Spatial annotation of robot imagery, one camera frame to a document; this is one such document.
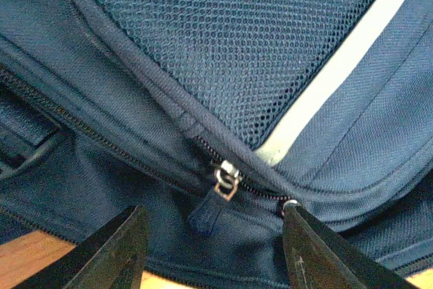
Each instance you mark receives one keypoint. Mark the navy blue backpack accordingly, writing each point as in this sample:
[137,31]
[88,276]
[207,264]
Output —
[212,114]

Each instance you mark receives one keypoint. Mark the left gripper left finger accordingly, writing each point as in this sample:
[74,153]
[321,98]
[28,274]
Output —
[112,257]

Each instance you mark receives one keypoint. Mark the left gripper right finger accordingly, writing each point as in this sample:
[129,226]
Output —
[317,257]

